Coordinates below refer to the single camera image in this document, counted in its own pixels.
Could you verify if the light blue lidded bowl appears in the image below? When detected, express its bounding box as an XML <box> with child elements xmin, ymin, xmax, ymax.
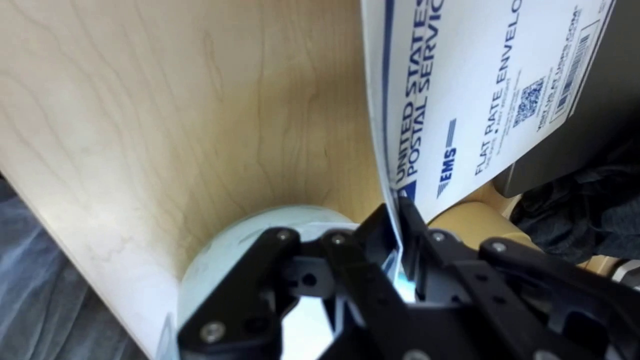
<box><xmin>156</xmin><ymin>203</ymin><xmax>368</xmax><ymax>360</ymax></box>

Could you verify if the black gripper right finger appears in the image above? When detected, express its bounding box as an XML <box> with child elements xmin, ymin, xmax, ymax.
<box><xmin>398</xmin><ymin>199</ymin><xmax>640</xmax><ymax>360</ymax></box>

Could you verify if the black cloth beanie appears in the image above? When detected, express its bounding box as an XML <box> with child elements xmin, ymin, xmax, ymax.
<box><xmin>512</xmin><ymin>140</ymin><xmax>640</xmax><ymax>266</ymax></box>

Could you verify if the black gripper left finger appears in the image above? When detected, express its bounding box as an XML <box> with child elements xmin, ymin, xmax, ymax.
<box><xmin>173</xmin><ymin>203</ymin><xmax>406</xmax><ymax>360</ymax></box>

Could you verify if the white paper sheet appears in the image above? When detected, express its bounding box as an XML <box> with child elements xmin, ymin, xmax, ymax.
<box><xmin>357</xmin><ymin>0</ymin><xmax>619</xmax><ymax>271</ymax></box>

